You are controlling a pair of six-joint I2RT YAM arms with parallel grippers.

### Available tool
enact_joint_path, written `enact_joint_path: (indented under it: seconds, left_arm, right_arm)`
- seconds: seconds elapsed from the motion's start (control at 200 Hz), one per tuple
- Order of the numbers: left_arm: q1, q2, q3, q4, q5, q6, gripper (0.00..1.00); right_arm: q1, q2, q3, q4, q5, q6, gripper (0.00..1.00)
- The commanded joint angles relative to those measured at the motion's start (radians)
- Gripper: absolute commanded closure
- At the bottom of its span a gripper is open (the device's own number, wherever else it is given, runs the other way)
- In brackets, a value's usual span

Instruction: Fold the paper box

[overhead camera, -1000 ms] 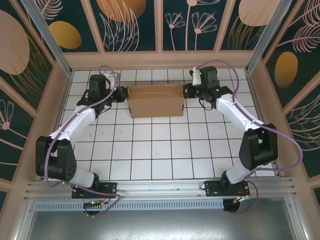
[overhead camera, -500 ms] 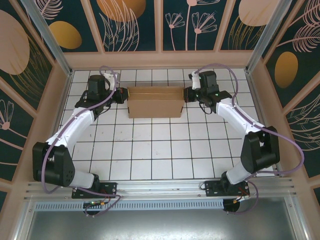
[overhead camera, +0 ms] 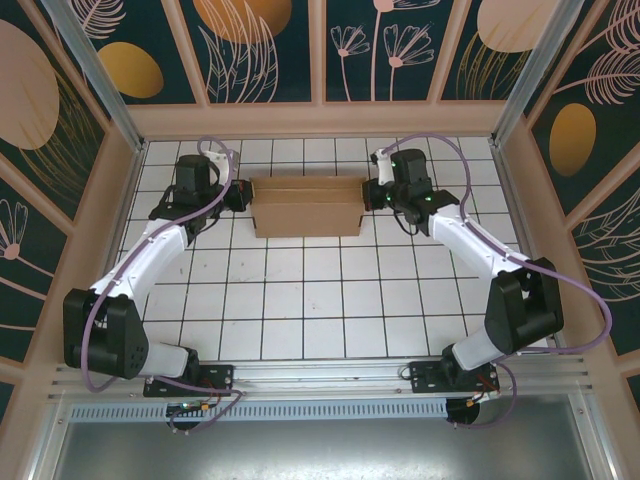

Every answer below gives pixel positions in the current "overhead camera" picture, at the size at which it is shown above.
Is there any aluminium mounting rail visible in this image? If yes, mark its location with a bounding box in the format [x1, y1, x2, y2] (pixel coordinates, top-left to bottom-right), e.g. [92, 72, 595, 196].
[47, 354, 596, 401]

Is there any brown cardboard paper box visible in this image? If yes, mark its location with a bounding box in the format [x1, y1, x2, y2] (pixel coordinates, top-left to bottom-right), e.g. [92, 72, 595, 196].
[249, 174, 365, 239]

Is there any grey metal sheet panel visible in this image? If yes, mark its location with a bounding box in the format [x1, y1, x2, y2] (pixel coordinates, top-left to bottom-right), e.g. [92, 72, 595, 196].
[29, 394, 619, 480]

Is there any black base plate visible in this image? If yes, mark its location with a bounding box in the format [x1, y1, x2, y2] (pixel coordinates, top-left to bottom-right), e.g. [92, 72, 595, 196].
[408, 359, 501, 396]
[143, 363, 236, 399]

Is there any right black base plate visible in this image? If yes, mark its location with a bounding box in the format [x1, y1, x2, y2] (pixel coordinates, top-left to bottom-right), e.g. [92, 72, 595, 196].
[408, 359, 501, 396]

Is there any aluminium table side rail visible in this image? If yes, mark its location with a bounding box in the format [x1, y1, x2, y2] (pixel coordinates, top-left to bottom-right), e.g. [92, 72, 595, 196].
[99, 141, 147, 291]
[491, 141, 565, 355]

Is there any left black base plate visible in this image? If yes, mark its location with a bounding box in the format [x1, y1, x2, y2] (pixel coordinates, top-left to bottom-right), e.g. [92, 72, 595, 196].
[143, 363, 236, 399]

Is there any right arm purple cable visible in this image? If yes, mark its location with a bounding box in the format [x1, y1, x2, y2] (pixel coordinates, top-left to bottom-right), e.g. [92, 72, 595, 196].
[382, 133, 614, 431]

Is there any slotted grey cable duct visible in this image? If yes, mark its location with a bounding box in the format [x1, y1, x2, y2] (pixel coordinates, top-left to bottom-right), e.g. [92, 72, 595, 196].
[69, 398, 449, 421]

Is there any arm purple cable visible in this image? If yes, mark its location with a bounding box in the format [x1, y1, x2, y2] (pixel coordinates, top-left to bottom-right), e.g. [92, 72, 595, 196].
[382, 133, 614, 431]
[82, 137, 245, 436]

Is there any aluminium frame post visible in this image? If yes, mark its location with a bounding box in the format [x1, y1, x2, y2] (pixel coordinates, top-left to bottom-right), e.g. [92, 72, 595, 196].
[489, 0, 586, 146]
[39, 0, 146, 154]

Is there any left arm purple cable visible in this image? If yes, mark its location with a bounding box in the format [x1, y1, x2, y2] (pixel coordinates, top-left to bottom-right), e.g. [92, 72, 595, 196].
[82, 137, 245, 436]

